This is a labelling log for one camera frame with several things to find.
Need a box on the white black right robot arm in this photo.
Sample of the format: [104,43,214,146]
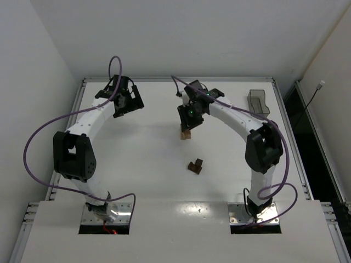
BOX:
[176,80,283,219]

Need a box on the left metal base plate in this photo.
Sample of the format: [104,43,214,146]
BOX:
[81,202,132,226]

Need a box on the metal base plate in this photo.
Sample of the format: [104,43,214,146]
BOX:
[228,202,280,226]
[81,202,132,226]

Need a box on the black cable with white plug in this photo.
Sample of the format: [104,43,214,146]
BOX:
[296,80,326,121]

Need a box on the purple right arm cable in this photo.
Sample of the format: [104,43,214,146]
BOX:
[171,76,299,228]

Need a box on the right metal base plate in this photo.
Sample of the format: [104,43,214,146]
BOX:
[228,202,280,226]

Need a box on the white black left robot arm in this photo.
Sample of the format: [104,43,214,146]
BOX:
[53,75,144,222]

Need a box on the smoky transparent plastic container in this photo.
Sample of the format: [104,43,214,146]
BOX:
[247,89,270,117]

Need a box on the dark wood notched block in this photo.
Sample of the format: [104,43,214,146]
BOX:
[187,158,203,175]

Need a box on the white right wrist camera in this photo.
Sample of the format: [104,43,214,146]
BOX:
[182,93,190,107]

